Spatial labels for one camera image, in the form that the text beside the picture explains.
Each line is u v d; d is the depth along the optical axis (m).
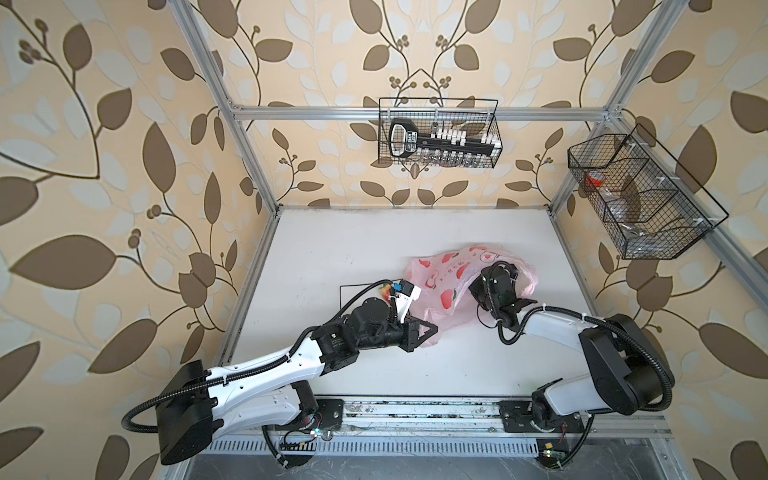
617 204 0.71
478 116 0.91
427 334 0.68
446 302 0.83
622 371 0.44
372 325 0.55
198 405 0.40
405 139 0.85
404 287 0.65
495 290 0.72
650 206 0.73
